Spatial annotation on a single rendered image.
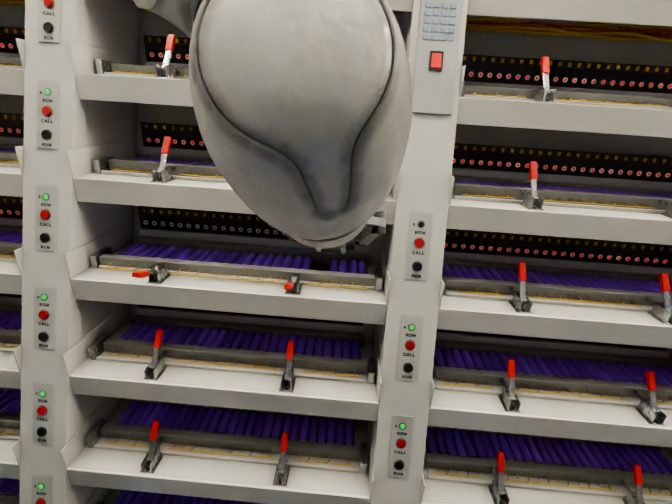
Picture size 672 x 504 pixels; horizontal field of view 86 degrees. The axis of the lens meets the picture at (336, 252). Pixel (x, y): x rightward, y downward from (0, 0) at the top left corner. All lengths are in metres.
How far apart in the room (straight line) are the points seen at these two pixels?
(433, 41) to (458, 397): 0.66
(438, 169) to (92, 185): 0.64
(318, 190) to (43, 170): 0.76
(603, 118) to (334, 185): 0.71
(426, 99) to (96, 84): 0.60
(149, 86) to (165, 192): 0.19
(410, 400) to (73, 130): 0.81
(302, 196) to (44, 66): 0.79
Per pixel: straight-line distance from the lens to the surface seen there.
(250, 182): 0.16
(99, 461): 0.98
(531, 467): 0.97
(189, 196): 0.73
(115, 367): 0.89
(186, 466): 0.91
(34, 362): 0.94
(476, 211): 0.71
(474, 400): 0.81
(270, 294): 0.69
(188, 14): 0.27
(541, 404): 0.86
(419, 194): 0.68
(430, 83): 0.72
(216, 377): 0.80
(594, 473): 1.03
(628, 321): 0.86
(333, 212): 0.18
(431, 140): 0.70
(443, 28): 0.76
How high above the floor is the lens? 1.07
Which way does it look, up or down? 4 degrees down
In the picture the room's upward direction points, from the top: 4 degrees clockwise
